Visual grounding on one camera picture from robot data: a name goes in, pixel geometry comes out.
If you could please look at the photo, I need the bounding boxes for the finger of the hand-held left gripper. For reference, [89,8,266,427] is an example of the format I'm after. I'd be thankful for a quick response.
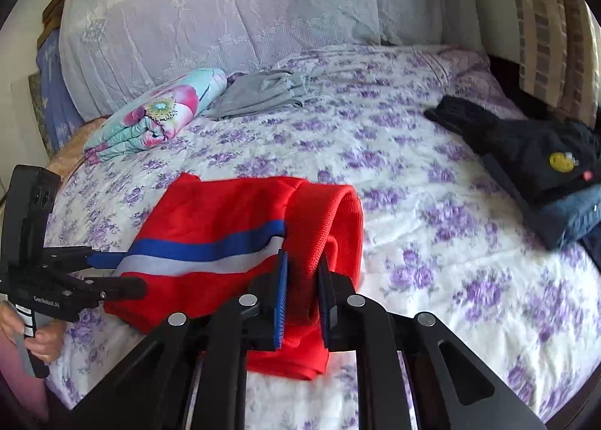
[44,245,95,268]
[55,269,148,304]

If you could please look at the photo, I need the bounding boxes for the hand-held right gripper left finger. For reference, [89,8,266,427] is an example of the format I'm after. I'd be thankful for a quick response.
[51,250,289,430]

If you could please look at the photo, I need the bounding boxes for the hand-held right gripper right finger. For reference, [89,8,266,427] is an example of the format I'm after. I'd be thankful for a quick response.
[318,253,546,430]

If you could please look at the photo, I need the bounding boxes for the red pants with striped band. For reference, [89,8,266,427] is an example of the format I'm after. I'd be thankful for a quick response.
[88,173,365,382]

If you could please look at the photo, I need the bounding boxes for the person's left hand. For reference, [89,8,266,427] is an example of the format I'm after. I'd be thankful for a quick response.
[0,301,67,365]

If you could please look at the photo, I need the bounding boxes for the person's pink clothing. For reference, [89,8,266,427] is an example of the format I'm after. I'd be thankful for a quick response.
[0,331,50,428]

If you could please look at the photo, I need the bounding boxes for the blue pillow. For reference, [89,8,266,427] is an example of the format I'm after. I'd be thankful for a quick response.
[35,29,86,155]

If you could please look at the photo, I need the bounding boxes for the folded floral blanket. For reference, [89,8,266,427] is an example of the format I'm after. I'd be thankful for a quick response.
[83,67,229,164]

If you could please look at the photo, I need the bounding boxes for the purple floral bed sheet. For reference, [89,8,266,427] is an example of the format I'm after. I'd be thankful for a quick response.
[44,44,601,430]

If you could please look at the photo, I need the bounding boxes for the grey garment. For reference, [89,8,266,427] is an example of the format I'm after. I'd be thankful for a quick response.
[205,69,313,121]

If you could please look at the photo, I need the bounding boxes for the wooden bed headboard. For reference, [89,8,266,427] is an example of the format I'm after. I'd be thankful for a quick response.
[40,0,72,39]

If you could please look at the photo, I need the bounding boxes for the black garment with yellow patch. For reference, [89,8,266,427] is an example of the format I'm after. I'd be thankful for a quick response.
[423,95,601,206]

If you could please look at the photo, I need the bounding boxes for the blue jeans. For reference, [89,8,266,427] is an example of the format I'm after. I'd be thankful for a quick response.
[528,183,601,272]

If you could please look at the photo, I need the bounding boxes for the lavender embroidered bolster cover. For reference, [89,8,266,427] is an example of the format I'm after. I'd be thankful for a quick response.
[59,0,485,124]

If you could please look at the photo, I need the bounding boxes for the striped beige curtain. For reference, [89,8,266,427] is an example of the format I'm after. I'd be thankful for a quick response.
[502,0,601,125]

